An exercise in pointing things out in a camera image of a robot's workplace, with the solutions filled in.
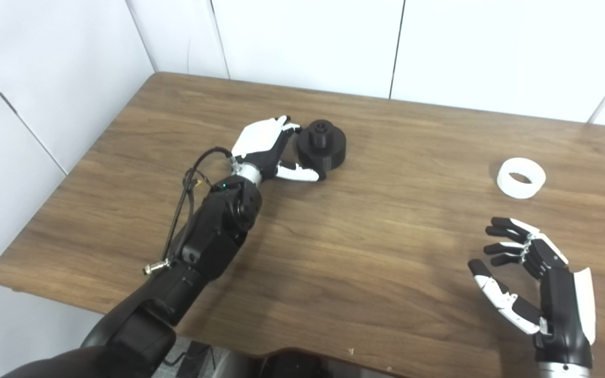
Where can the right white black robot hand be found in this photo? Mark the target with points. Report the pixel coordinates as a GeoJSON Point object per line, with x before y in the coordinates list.
{"type": "Point", "coordinates": [560, 304]}

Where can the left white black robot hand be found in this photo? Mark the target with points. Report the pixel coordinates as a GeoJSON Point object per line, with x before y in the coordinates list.
{"type": "Point", "coordinates": [258, 139]}

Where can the round black plastic part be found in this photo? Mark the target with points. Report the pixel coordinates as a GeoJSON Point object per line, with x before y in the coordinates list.
{"type": "Point", "coordinates": [326, 147]}

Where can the dark robot torso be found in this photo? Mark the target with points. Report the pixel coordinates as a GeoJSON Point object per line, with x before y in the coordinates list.
{"type": "Point", "coordinates": [281, 365]}

